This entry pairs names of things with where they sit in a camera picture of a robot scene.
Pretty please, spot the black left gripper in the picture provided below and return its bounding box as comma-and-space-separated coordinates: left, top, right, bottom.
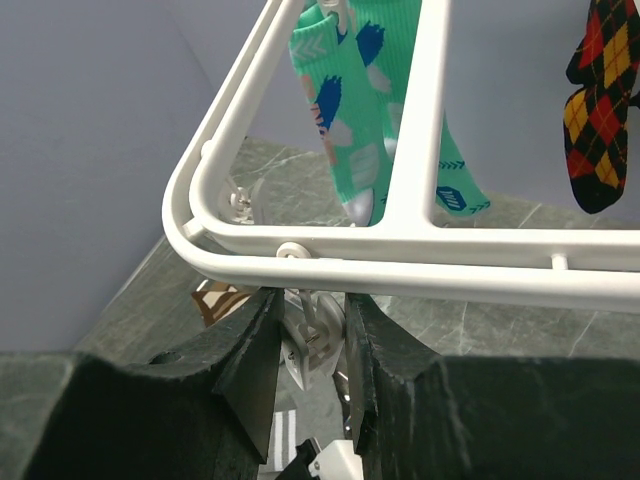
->
275, 439, 320, 480

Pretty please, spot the brown argyle sock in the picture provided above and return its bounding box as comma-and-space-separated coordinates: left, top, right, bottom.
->
191, 280, 252, 328

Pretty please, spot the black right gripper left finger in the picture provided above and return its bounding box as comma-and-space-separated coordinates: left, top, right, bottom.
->
25, 288, 284, 479

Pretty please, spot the grey striped sock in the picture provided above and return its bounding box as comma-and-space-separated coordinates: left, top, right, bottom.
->
259, 409, 298, 474

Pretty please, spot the white clip sock hanger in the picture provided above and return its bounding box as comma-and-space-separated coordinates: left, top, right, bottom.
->
162, 1, 639, 312

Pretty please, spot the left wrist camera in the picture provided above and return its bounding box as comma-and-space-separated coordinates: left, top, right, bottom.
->
308, 440, 364, 480

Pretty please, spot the teal patterned sock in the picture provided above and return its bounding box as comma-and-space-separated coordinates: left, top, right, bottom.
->
289, 1, 393, 227
350, 0, 491, 217

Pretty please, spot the white hanger clip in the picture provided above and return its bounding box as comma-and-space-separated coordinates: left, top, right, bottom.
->
226, 177, 269, 225
280, 289, 346, 391

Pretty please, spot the red yellow argyle sock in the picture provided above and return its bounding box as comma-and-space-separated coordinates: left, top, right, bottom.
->
563, 1, 639, 214

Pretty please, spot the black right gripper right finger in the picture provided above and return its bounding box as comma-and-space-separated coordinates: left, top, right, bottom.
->
345, 294, 639, 479

